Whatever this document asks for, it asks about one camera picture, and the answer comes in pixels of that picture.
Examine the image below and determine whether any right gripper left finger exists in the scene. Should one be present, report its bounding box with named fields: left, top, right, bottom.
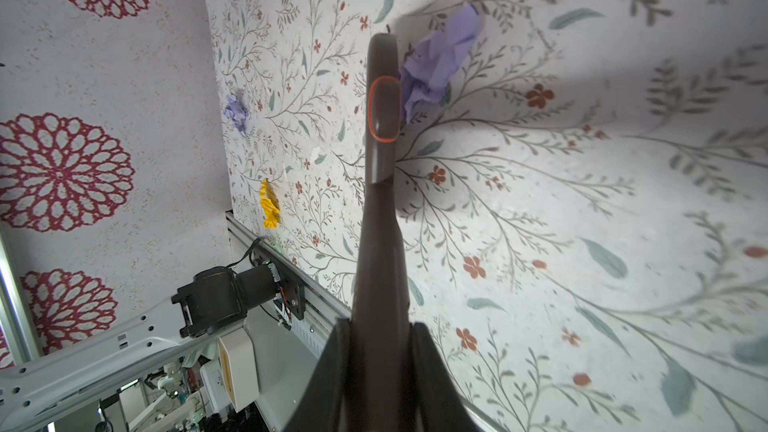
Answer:
left=284, top=319, right=351, bottom=432

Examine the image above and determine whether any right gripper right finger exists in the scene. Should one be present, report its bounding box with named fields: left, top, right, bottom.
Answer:
left=411, top=323, right=478, bottom=432

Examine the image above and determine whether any yellow paper scrap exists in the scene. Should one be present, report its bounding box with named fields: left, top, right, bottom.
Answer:
left=259, top=179, right=280, bottom=230

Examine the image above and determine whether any purple paper scrap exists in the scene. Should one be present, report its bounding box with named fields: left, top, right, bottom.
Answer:
left=222, top=94, right=248, bottom=135
left=399, top=4, right=482, bottom=124

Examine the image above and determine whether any white box device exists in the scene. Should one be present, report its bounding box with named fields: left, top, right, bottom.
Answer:
left=218, top=327, right=260, bottom=412

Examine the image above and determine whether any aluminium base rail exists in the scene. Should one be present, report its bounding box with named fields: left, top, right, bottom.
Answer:
left=224, top=211, right=505, bottom=432

